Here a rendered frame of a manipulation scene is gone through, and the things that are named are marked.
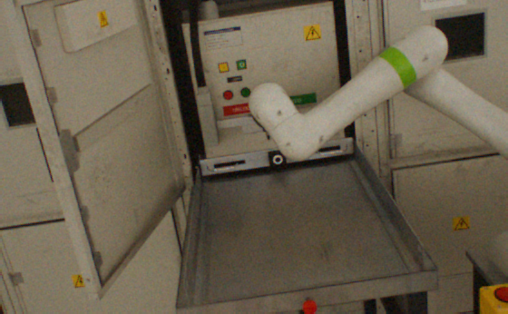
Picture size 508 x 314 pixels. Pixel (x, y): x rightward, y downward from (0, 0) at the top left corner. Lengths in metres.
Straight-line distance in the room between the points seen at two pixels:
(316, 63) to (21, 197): 1.10
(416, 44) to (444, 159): 0.63
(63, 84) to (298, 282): 0.73
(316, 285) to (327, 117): 0.43
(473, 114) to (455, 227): 0.62
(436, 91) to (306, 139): 0.44
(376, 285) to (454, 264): 0.91
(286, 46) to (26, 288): 1.27
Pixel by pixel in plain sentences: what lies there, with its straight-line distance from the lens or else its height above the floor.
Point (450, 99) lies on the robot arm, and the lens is 1.67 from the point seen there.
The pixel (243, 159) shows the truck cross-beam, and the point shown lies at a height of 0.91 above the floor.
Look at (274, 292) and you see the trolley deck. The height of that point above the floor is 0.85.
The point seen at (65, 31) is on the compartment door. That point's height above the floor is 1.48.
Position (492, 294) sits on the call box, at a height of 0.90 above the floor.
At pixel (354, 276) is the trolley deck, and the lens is 1.37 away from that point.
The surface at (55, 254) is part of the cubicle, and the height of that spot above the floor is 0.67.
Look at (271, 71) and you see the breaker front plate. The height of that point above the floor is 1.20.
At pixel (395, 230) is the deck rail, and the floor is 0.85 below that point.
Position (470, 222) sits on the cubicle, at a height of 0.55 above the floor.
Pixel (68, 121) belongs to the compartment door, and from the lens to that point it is 1.40.
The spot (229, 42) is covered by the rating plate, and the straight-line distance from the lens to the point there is 1.83.
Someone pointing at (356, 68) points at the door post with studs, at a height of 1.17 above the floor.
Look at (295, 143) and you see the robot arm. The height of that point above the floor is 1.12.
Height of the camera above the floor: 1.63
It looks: 21 degrees down
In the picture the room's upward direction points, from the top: 9 degrees counter-clockwise
